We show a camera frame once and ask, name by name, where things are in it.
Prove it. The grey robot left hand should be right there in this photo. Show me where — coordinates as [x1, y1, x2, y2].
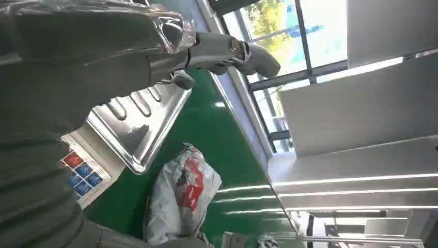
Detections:
[0, 0, 282, 146]

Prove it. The electronic scale with steel pan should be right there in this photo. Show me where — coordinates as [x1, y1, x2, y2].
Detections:
[60, 81, 193, 210]

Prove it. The ribbed grey left arm sleeve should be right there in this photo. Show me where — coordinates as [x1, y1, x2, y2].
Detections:
[0, 136, 210, 248]

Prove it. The green table mat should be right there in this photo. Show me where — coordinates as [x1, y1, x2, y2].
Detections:
[84, 69, 305, 248]

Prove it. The white plastic parcel red print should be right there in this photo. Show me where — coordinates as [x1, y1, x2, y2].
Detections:
[143, 142, 223, 246]

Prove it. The dark framed window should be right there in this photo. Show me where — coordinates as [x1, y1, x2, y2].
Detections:
[209, 0, 349, 154]

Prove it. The small grey parcel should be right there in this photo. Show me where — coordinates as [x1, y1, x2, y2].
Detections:
[222, 231, 255, 248]

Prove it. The black and white patterned parcel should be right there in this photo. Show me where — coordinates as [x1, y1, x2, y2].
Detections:
[256, 234, 280, 248]

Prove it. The white partition panel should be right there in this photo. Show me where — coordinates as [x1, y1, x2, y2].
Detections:
[279, 54, 438, 159]

